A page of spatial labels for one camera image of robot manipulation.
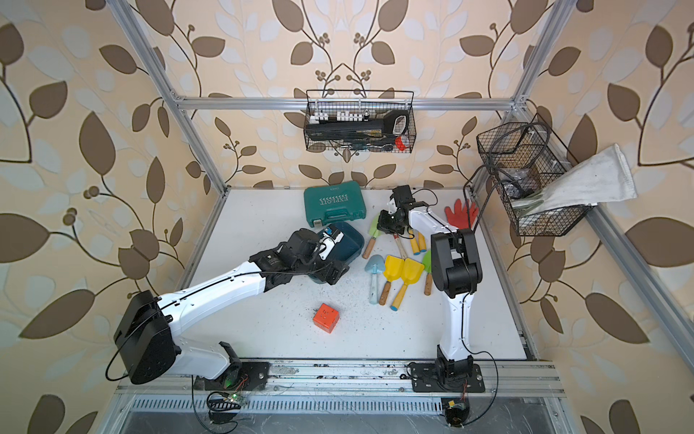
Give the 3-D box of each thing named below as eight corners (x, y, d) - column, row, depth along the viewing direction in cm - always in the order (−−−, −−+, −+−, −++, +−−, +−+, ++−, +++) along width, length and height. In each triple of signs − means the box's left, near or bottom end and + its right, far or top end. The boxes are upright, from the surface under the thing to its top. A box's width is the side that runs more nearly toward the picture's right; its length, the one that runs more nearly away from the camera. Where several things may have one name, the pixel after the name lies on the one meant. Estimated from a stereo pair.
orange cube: (313, 324, 86) (311, 318, 81) (323, 308, 89) (321, 301, 85) (331, 334, 84) (330, 329, 79) (341, 317, 87) (340, 311, 83)
